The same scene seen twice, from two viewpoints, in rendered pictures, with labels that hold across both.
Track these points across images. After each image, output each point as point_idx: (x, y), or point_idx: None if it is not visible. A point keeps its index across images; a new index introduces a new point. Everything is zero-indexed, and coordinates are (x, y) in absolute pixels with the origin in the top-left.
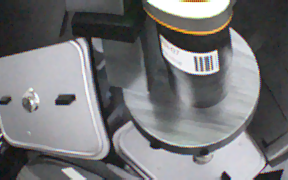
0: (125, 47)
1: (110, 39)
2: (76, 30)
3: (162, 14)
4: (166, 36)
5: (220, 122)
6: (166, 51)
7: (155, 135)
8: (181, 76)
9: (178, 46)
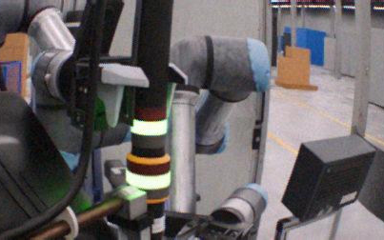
0: (147, 234)
1: (149, 226)
2: (140, 227)
3: (162, 191)
4: (155, 216)
5: None
6: (154, 227)
7: None
8: (159, 236)
9: (160, 217)
